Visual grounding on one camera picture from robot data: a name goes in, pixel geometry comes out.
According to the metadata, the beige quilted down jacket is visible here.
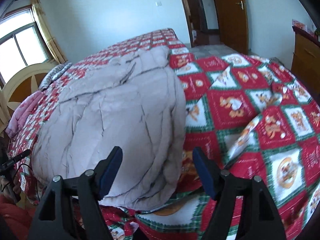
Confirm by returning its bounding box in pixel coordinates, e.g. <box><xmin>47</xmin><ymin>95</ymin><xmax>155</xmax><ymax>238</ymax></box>
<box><xmin>31</xmin><ymin>46</ymin><xmax>186</xmax><ymax>211</ymax></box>

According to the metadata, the pink folded quilt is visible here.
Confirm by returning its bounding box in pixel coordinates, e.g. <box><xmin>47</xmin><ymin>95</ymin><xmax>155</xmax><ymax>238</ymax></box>
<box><xmin>5</xmin><ymin>90</ymin><xmax>44</xmax><ymax>139</ymax></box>

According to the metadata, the cream wooden headboard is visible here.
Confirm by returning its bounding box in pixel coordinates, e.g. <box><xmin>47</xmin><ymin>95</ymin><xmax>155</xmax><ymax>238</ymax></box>
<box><xmin>2</xmin><ymin>63</ymin><xmax>56</xmax><ymax>115</ymax></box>

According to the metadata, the red patchwork bear bedspread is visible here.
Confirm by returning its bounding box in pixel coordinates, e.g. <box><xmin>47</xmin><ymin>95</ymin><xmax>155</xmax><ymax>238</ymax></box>
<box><xmin>9</xmin><ymin>29</ymin><xmax>319</xmax><ymax>239</ymax></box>

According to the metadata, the striped grey pillow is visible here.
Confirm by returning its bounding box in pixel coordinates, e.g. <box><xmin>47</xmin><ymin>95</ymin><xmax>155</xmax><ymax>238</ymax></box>
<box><xmin>38</xmin><ymin>62</ymin><xmax>73</xmax><ymax>91</ymax></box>

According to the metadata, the yellow patterned curtain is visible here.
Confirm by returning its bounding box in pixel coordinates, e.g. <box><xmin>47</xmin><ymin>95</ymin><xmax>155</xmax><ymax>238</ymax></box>
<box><xmin>31</xmin><ymin>0</ymin><xmax>68</xmax><ymax>64</ymax></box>

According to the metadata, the wooden cabinet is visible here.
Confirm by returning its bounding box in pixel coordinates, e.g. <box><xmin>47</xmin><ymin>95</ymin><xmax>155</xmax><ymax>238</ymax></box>
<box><xmin>291</xmin><ymin>26</ymin><xmax>320</xmax><ymax>100</ymax></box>

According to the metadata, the brown wooden door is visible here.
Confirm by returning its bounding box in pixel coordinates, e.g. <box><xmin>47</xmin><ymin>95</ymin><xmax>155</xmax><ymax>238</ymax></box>
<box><xmin>214</xmin><ymin>0</ymin><xmax>248</xmax><ymax>54</ymax></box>

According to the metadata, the window with frame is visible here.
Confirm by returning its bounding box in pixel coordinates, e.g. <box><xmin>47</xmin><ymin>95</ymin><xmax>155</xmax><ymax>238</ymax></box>
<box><xmin>0</xmin><ymin>7</ymin><xmax>53</xmax><ymax>85</ymax></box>

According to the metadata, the dark brown door frame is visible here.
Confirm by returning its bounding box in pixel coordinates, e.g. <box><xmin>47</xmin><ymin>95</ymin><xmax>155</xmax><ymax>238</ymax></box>
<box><xmin>181</xmin><ymin>0</ymin><xmax>220</xmax><ymax>47</ymax></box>

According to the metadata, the silver door handle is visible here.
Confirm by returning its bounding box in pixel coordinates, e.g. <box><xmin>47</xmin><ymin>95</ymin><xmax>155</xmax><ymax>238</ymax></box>
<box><xmin>236</xmin><ymin>1</ymin><xmax>244</xmax><ymax>10</ymax></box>

